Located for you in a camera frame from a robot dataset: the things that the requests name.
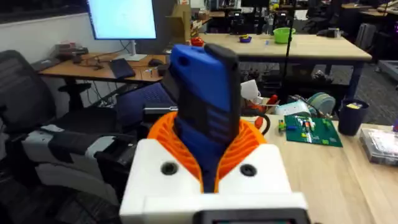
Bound green board with toy blocks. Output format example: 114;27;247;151
278;114;344;148

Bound pale green tape roll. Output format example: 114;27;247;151
306;91;337;116

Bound black keyboard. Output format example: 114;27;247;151
108;58;136;80

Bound clear plastic box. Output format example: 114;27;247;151
359;127;398;166

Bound heap of items on desk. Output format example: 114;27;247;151
53;41;90;62

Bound white box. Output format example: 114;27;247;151
274;100;312;118

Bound dark blue cup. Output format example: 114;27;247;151
337;98;370;137

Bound blue mesh chair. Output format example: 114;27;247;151
116;82;178;126

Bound brown cardboard box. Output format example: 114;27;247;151
165;2;192;45

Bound white orange right gripper left finger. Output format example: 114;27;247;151
119;111;205;216

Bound pale wooden table black legs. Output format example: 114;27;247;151
198;32;373;98

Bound computer monitor on white stand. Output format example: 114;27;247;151
86;0;157;62

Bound white orange right gripper right finger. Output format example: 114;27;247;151
216;119;295;194

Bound black mesh office chair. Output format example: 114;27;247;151
0;49;121;138

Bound brown wooden desk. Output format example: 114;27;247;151
39;52;170;85

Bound white paper cup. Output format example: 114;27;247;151
240;79;262;104

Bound green plastic bowl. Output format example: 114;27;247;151
272;27;297;44

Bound black upright pole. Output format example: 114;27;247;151
279;0;295;103

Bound blue electric screwdriver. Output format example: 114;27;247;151
161;43;242;194

